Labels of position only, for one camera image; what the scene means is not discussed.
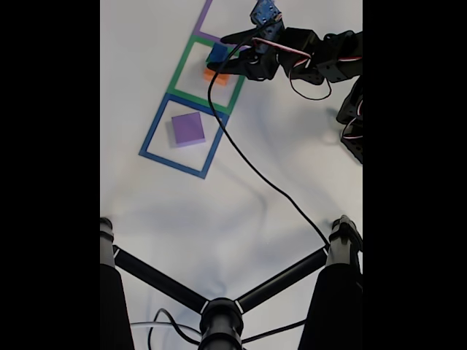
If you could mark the orange square block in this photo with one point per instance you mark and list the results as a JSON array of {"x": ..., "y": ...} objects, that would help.
[{"x": 220, "y": 79}]

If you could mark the small blue cube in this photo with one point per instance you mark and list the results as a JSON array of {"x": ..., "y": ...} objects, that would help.
[{"x": 219, "y": 53}]

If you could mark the purple square block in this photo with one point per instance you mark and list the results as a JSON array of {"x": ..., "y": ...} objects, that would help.
[{"x": 188, "y": 127}]

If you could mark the black tripod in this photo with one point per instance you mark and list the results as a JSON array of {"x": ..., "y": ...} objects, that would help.
[{"x": 220, "y": 321}]

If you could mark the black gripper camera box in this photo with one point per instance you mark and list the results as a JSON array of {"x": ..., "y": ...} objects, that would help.
[{"x": 265, "y": 11}]

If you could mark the purple square frame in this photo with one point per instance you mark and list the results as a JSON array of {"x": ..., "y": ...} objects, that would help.
[{"x": 198, "y": 25}]

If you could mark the green square frame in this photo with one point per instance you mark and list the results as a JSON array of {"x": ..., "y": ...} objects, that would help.
[{"x": 178, "y": 69}]

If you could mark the blue square frame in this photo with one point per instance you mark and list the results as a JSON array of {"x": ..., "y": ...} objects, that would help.
[{"x": 153, "y": 127}]

